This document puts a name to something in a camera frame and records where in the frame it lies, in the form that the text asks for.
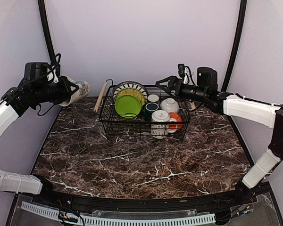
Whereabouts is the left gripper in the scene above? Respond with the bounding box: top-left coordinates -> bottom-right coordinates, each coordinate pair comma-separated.
33,74 -> 79,104

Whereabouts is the floral white tall cup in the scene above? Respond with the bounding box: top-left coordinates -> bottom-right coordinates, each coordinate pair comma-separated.
59,81 -> 90,107

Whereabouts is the white brown-band cup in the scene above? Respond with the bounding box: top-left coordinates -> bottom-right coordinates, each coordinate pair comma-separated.
148,94 -> 159,104

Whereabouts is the dark green mug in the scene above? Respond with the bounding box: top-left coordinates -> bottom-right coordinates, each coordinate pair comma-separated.
144,102 -> 159,121

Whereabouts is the patterned white mug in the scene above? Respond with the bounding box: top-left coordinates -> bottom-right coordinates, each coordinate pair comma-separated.
151,110 -> 170,139

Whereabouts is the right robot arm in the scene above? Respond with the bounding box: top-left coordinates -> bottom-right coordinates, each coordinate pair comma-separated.
155,64 -> 283,204

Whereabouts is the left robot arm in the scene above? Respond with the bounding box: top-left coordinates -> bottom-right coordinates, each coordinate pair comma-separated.
0,62 -> 81,205

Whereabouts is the white ceramic bowl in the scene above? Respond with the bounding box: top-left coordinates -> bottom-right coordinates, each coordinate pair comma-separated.
160,98 -> 179,113

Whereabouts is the orange bowl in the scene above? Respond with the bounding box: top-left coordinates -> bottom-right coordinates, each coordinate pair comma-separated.
168,112 -> 183,132

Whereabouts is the yellow woven plate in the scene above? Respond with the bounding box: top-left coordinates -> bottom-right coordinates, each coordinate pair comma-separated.
115,88 -> 146,106

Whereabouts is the blue striped white plate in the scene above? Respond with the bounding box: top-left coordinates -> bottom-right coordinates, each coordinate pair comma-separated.
112,81 -> 149,102

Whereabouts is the green plastic plate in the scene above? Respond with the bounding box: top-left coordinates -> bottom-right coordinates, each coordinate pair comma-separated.
115,95 -> 142,119

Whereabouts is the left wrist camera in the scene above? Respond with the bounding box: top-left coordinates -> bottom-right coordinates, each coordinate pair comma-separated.
47,53 -> 61,83

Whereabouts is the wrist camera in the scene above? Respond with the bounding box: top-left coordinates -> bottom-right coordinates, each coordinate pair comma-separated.
178,64 -> 191,84
47,53 -> 61,83

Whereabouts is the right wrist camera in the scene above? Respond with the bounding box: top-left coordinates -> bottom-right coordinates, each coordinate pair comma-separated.
178,64 -> 191,84

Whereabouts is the left wooden rack handle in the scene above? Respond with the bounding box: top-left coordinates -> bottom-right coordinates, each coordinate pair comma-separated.
94,81 -> 108,113

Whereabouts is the wooden rack handle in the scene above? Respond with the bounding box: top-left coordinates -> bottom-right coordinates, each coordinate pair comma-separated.
188,101 -> 196,116
94,81 -> 108,113

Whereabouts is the right wooden rack handle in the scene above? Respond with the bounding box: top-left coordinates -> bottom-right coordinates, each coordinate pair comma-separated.
188,101 -> 196,116

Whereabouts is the black wire dish rack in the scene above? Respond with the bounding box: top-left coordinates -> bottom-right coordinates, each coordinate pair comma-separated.
99,85 -> 196,140

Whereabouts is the white cable duct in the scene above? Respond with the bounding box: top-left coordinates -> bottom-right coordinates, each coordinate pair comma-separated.
21,201 -> 216,226

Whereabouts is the black front rail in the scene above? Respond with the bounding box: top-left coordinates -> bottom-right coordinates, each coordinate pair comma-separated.
30,188 -> 258,214

